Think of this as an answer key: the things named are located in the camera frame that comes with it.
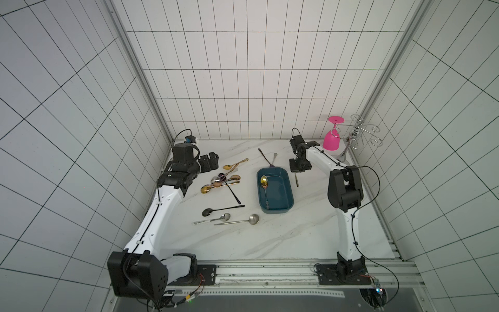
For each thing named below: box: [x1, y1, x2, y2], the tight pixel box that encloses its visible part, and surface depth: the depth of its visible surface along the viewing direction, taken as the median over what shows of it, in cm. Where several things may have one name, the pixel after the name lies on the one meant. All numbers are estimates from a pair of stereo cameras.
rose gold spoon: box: [222, 174, 242, 183], surface depth 105 cm
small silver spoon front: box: [193, 212, 231, 225], surface depth 89 cm
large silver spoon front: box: [213, 213, 260, 226], surface depth 89 cm
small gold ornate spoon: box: [222, 157, 249, 171], surface depth 109 cm
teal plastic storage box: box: [256, 166, 295, 215], surface depth 97 cm
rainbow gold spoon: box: [260, 174, 270, 209], surface depth 100 cm
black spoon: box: [201, 204, 245, 218], surface depth 92 cm
